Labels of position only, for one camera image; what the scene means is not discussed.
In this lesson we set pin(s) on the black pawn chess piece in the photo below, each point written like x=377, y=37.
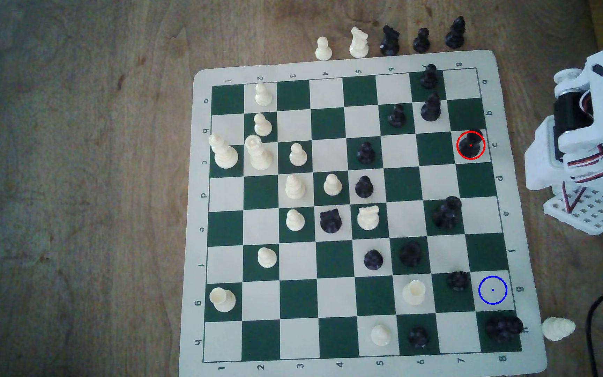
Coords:
x=421, y=43
x=397, y=118
x=373, y=260
x=366, y=154
x=458, y=281
x=364, y=188
x=418, y=338
x=470, y=146

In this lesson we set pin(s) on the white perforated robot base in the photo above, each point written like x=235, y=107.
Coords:
x=589, y=215

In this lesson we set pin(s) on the white bishop chess piece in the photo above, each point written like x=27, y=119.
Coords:
x=294, y=188
x=558, y=329

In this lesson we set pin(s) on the white pawn chess piece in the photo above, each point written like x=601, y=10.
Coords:
x=263, y=96
x=332, y=186
x=294, y=221
x=323, y=50
x=267, y=258
x=263, y=127
x=380, y=336
x=298, y=156

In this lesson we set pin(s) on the black knight chess piece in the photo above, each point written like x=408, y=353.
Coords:
x=331, y=222
x=389, y=44

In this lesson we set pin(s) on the white queen chess piece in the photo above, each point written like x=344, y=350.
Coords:
x=259, y=156

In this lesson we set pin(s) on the white knight chess piece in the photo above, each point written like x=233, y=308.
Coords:
x=368, y=219
x=358, y=46

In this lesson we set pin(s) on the white king chess piece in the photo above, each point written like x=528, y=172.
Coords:
x=224, y=154

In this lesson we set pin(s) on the white rook chess piece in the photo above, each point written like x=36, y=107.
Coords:
x=222, y=300
x=414, y=293

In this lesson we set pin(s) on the black king chess piece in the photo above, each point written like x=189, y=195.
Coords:
x=503, y=329

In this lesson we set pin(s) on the green and cream chessboard mat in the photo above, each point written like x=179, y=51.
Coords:
x=333, y=123

